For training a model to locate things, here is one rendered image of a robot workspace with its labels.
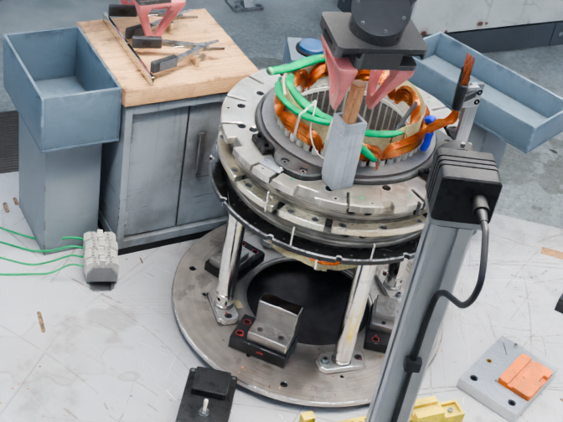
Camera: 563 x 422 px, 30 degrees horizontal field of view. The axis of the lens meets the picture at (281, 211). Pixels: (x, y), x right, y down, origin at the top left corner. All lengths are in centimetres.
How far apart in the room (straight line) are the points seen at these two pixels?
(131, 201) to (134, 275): 11
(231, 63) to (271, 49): 225
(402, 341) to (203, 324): 63
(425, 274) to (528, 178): 258
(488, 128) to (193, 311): 49
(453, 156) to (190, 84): 71
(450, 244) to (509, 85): 85
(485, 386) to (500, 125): 37
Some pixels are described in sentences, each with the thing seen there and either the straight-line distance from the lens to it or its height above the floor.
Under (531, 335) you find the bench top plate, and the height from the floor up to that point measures 78.
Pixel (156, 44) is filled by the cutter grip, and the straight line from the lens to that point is 145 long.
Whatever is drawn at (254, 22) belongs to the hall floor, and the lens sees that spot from 388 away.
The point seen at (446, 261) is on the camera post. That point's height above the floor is 131.
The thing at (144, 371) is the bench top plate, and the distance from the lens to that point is 140.
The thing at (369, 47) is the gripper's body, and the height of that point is 130.
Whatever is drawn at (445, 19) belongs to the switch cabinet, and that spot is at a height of 17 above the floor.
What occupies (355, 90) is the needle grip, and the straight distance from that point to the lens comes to 115.
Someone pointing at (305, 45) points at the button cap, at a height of 104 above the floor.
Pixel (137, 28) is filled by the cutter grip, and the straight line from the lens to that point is 147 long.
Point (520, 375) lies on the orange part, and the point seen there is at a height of 80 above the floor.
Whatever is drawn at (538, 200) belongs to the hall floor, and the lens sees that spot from 329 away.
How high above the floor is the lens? 180
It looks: 38 degrees down
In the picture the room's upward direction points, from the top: 11 degrees clockwise
